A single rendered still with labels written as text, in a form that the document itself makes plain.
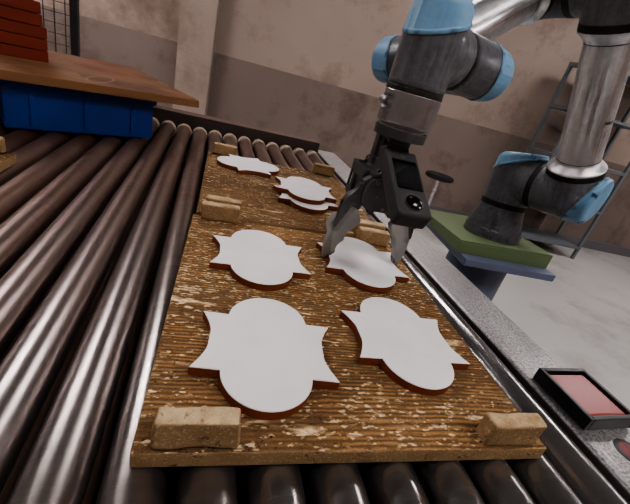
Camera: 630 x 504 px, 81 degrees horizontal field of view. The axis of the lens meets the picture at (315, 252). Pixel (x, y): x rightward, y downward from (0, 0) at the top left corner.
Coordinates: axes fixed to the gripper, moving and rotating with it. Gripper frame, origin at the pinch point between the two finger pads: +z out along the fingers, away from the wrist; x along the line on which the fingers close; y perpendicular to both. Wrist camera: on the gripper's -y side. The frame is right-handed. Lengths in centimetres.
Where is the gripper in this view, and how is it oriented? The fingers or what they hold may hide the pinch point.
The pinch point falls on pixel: (361, 261)
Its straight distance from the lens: 57.7
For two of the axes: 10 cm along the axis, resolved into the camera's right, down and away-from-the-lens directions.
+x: -9.5, -1.4, -2.7
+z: -2.5, 8.7, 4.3
